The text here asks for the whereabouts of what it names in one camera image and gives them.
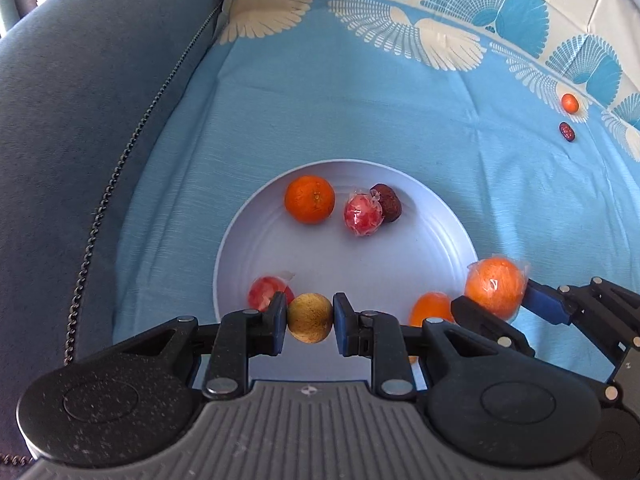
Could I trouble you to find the blue fan-pattern tablecloth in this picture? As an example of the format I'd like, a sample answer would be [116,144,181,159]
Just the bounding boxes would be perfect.
[114,0,639,340]

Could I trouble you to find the blue fabric sofa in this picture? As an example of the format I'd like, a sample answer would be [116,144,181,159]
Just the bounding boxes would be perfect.
[1,0,221,479]

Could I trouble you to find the red candy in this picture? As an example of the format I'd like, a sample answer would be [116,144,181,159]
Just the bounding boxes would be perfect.
[247,275,295,312]
[343,193,384,237]

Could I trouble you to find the bare tangerine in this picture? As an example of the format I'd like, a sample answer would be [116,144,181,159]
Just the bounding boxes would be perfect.
[283,174,335,224]

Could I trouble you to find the beige longan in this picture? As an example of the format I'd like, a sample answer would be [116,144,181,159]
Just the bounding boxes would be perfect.
[288,292,333,344]

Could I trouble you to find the lavender round plate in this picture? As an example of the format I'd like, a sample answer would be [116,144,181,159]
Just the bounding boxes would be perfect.
[213,159,477,323]

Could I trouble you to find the small orange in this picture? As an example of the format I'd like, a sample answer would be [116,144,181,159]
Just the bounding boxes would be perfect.
[561,93,580,115]

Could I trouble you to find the orange front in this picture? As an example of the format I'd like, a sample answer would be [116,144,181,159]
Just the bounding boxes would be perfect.
[408,290,457,365]

